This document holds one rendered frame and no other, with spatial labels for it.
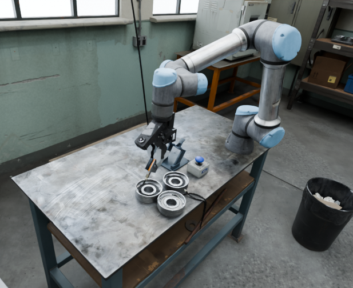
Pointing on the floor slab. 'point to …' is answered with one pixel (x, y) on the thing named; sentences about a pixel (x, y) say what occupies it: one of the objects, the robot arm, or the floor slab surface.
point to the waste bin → (323, 213)
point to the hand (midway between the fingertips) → (154, 162)
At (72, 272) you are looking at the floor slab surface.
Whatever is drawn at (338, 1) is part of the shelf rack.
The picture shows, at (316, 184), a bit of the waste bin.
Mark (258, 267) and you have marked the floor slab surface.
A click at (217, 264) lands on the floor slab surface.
